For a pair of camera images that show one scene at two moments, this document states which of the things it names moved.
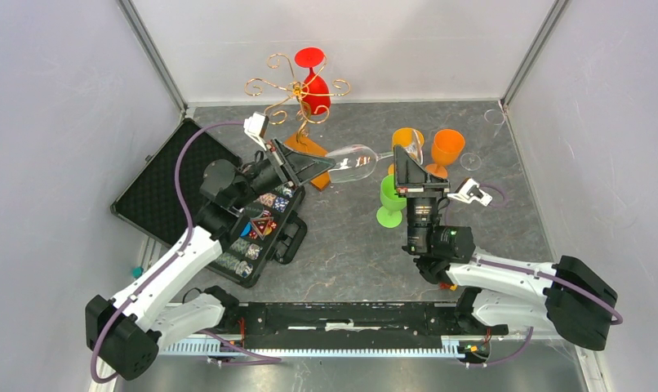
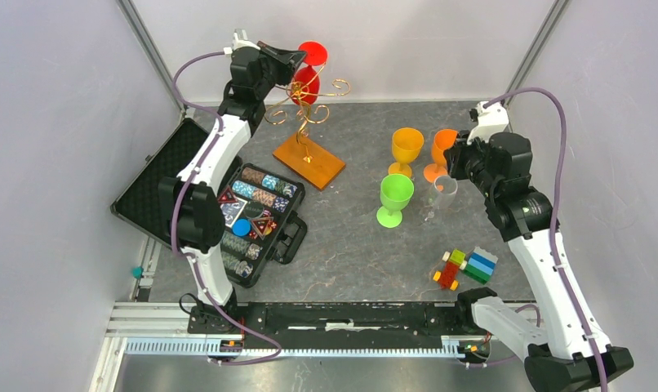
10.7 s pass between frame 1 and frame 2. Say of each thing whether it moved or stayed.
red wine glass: moved
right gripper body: moved
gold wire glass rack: stayed
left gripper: moved
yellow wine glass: stayed
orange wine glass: stayed
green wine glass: stayed
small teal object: stayed
